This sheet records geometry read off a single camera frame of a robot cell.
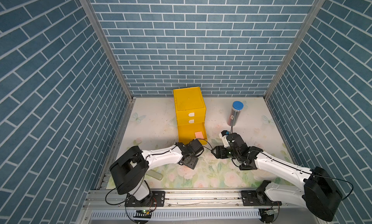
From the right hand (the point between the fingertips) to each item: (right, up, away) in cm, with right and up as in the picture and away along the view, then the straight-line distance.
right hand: (215, 151), depth 83 cm
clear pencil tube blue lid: (+14, +22, +8) cm, 27 cm away
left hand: (-14, -8, +2) cm, 16 cm away
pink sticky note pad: (-9, +7, +14) cm, 18 cm away
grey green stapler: (-35, -12, -3) cm, 37 cm away
